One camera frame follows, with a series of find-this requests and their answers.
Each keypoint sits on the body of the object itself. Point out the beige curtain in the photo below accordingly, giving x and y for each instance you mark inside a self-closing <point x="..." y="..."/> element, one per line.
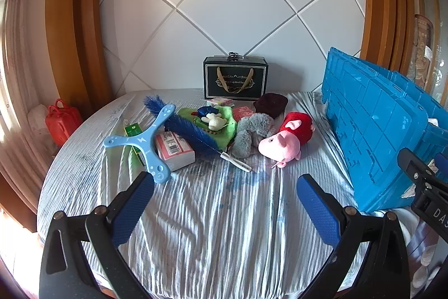
<point x="24" y="74"/>

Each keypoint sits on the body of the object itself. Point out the light blue boomerang toy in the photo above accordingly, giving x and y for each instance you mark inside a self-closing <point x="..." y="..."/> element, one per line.
<point x="147" y="141"/>

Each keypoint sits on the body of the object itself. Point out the pink pig plush toy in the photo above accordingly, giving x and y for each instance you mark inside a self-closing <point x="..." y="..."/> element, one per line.
<point x="280" y="145"/>

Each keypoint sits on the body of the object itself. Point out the blue plastic crate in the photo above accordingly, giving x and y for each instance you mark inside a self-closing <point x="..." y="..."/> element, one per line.
<point x="367" y="131"/>

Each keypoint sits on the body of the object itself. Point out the black gift box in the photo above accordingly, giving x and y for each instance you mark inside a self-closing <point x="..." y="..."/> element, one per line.
<point x="213" y="74"/>

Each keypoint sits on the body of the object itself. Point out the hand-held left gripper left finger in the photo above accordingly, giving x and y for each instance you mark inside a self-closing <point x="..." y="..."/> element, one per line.
<point x="133" y="208"/>

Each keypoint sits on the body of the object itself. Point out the pink white pad packet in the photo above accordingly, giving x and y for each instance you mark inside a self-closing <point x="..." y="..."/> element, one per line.
<point x="175" y="155"/>

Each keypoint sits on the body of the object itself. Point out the grey plush toy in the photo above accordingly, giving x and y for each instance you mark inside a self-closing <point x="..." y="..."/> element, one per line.
<point x="252" y="131"/>

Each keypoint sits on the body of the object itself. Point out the wooden frosted glass partition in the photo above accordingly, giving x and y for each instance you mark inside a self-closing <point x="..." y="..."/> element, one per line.
<point x="425" y="39"/>

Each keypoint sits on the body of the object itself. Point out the blue satin bow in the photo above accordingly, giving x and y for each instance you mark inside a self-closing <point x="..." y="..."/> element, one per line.
<point x="204" y="111"/>

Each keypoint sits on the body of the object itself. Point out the blue feather brush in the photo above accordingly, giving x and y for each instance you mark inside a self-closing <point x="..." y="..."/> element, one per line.
<point x="185" y="131"/>

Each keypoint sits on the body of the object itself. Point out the small white plush toy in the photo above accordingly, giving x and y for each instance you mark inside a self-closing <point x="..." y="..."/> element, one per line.
<point x="215" y="122"/>

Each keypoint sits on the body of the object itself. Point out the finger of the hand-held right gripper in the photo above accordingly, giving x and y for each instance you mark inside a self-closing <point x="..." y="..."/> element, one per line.
<point x="411" y="162"/>
<point x="442" y="160"/>

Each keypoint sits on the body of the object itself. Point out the dark red knit hat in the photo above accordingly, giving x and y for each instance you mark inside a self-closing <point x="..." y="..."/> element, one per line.
<point x="271" y="103"/>

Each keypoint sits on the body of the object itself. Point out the small pink white packet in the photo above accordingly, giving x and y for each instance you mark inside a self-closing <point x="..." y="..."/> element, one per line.
<point x="220" y="101"/>

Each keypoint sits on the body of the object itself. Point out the pink floral tissue pack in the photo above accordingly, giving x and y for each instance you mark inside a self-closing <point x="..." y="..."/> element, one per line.
<point x="241" y="111"/>

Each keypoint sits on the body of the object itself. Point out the striped bed sheet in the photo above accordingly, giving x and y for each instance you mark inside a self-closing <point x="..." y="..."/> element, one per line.
<point x="210" y="215"/>

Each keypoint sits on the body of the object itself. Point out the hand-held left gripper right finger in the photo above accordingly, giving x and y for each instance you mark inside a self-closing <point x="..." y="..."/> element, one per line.
<point x="318" y="211"/>

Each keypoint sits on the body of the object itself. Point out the wooden headboard post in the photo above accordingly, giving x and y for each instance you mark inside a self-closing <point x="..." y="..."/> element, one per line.
<point x="381" y="4"/>
<point x="77" y="22"/>

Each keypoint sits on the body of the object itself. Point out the green plush toy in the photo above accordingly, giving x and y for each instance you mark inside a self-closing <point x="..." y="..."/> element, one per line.
<point x="229" y="117"/>

